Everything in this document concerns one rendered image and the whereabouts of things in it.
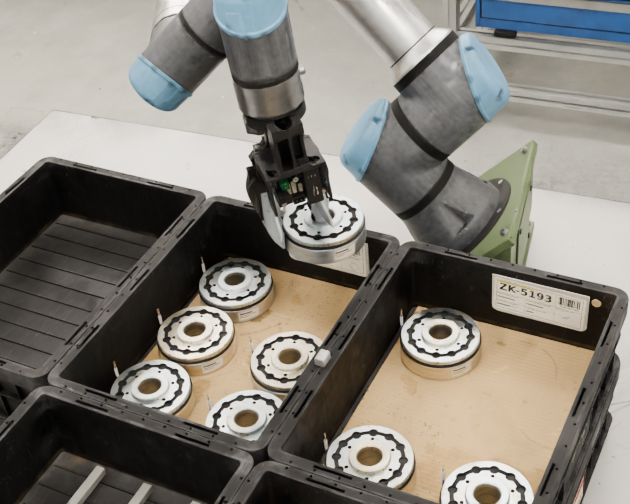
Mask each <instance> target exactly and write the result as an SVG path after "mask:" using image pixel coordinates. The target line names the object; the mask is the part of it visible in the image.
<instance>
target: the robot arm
mask: <svg viewBox="0 0 630 504"><path fill-rule="evenodd" d="M328 1H329V2H330V3H331V4H332V5H333V6H334V7H335V9H336V10H337V11H338V12H339V13H340V14H341V15H342V16H343V17H344V18H345V19H346V20H347V21H348V23H349V24H350V25H351V26H352V27H353V28H354V29H355V30H356V31H357V32H358V33H359V34H360V35H361V36H362V38H363V39H364V40H365V41H366V42H367V43H368V44H369V45H370V46H371V47H372V48H373V49H374V50H375V52H376V53H377V54H378V55H379V56H380V57H381V58H382V59H383V60H384V61H385V62H386V63H387V64H388V66H389V67H390V68H391V70H392V85H393V86H394V88H395V89H396V90H397V91H398V92H399V93H400V95H399V96H398V97H397V98H396V99H395V100H394V101H392V102H391V103H390V101H389V100H388V99H385V98H379V99H377V100H376V101H375V102H373V103H372V104H371V105H370V106H369V107H368V108H367V109H366V111H365V112H364V113H363V114H362V115H361V117H360V118H359V119H358V121H357V122H356V123H355V125H354V126H353V128H352V129H351V131H350V133H349V134H348V136H347V138H346V140H345V142H344V144H343V146H342V149H341V152H340V161H341V163H342V165H343V166H344V167H345V168H346V169H347V170H348V171H349V172H350V173H351V174H352V175H353V176H354V177H355V180H356V181H357V182H360V183H361V184H362V185H363V186H364V187H365V188H367V189H368V190H369V191H370V192H371V193H372V194H373V195H374V196H375V197H376V198H378V199H379V200H380V201H381V202H382V203H383V204H384V205H385V206H386V207H387V208H388V209H390V210H391V211H392V212H393V213H394V214H395V215H396V216H397V217H398V218H399V219H401V220H402V221H403V222H404V224H405V225H406V227H407V229H408V231H409V232H410V234H411V236H412V237H413V239H414V240H415V241H419V242H423V243H427V244H432V245H436V246H440V247H445V248H449V249H453V250H458V251H461V250H463V249H464V248H465V247H466V246H467V245H468V244H469V243H471V242H472V241H473V240H474V239H475V238H476V237H477V235H478V234H479V233H480V232H481V231H482V230H483V228H484V227H485V226H486V225H487V223H488V222H489V220H490V219H491V217H492V216H493V214H494V212H495V210H496V208H497V206H498V203H499V199H500V192H499V190H498V189H497V188H496V187H495V186H493V185H492V184H491V183H490V182H489V181H487V180H485V179H480V178H478V177H477V176H475V175H473V174H471V173H469V172H467V171H465V170H463V169H461V168H459V167H457V166H456V165H454V164H453V163H452V162H451V161H450V160H449V159H448V157H449V156H450V155H451V154H452V153H453V152H454V151H456V150H457V149H458V148H459V147H460V146H461V145H462V144H464V143H465V142H466V141H467V140H468V139H469V138H470V137H472V136H473V135H474V134H475V133H476V132H477V131H478V130H480V129H481V128H482V127H483V126H484V125H485V124H486V123H490V122H491V121H492V120H493V117H494V116H495V115H496V114H497V113H498V112H499V111H500V110H501V109H502V108H503V107H504V106H505V105H506V104H507V103H508V101H509V97H510V91H509V87H508V84H507V81H506V79H505V77H504V75H503V73H502V71H501V70H500V68H499V66H498V65H497V63H496V62H495V60H494V59H493V57H492V56H491V54H490V53H489V52H488V50H487V49H486V48H485V46H484V45H483V44H482V43H481V42H479V40H478V39H477V38H476V37H475V36H474V35H473V34H471V33H465V34H462V35H461V36H460V37H459V36H458V35H457V34H456V33H455V32H454V31H453V30H452V29H451V28H437V27H435V26H434V25H433V24H432V23H431V22H430V21H429V20H428V19H427V18H426V17H425V15H424V14H423V13H422V12H421V11H420V10H419V9H418V8H417V7H416V6H415V5H414V4H413V2H412V1H411V0H328ZM226 58H227V61H228V65H229V69H230V73H231V79H232V83H233V87H234V91H235V95H236V99H237V103H238V106H239V109H240V111H241V112H242V113H243V115H242V117H243V121H244V125H245V128H246V132H247V134H252V135H257V136H260V135H264V136H261V139H262V140H261V141H260V142H259V143H256V144H253V145H252V146H253V150H252V151H251V153H250V154H249V155H248V157H249V159H250V161H251V162H252V166H248V167H246V171H247V178H246V191H247V195H248V197H249V199H250V201H251V203H252V205H253V206H254V208H255V210H256V211H257V213H258V215H259V217H260V218H261V220H262V222H263V224H264V226H265V227H266V229H267V231H268V233H269V234H270V236H271V238H272V239H273V240H274V241H275V243H277V244H278V245H279V246H280V247H281V248H283V249H286V235H285V233H284V231H283V229H282V226H283V219H282V217H281V215H280V209H281V207H286V206H287V205H288V204H291V203H294V205H296V204H299V203H302V202H305V201H306V199H307V206H308V208H309V209H310V211H311V215H312V219H313V220H314V221H315V222H319V223H325V222H327V223H328V224H329V225H330V226H331V227H333V225H334V223H333V220H332V218H331V216H330V214H329V197H328V195H329V196H330V198H332V197H333V195H332V190H331V185H330V180H329V169H328V166H327V164H326V161H325V159H324V158H323V156H322V155H321V153H320V151H319V148H318V147H317V145H316V144H314V142H313V140H312V139H311V137H310V135H309V134H308V135H306V134H303V133H305V132H304V128H303V123H302V121H301V120H300V119H301V118H302V117H303V116H304V114H305V112H306V104H305V99H304V95H305V94H304V88H303V83H302V80H301V77H300V75H303V74H305V72H306V70H305V68H304V66H299V62H298V56H297V52H296V47H295V42H294V37H293V32H292V26H291V21H290V16H289V11H288V0H157V5H156V10H155V15H154V20H153V25H152V31H151V37H150V42H149V45H148V46H147V48H146V49H145V50H144V51H143V52H142V54H141V53H139V54H138V58H137V59H136V61H135V62H134V63H133V64H132V65H131V67H130V68H129V72H128V76H129V80H130V83H131V85H132V87H133V88H134V90H135V91H136V92H137V94H138V95H139V96H140V97H141V98H142V99H143V100H144V101H146V102H147V103H148V104H150V105H151V106H153V107H154V108H156V109H159V110H161V111H167V112H170V111H174V110H176V109H177V108H178V107H179V106H180V105H181V104H182V103H183V102H184V101H185V100H186V99H188V98H189V97H192V96H193V93H194V91H195V90H196V89H197V88H198V87H199V86H200V85H201V84H202V83H203V82H204V81H205V80H206V79H207V78H208V77H209V76H210V75H211V74H212V73H213V71H214V70H215V69H216V68H217V67H218V66H219V65H220V64H221V63H222V62H223V61H224V60H225V59H226ZM327 193H328V194H327Z"/></svg>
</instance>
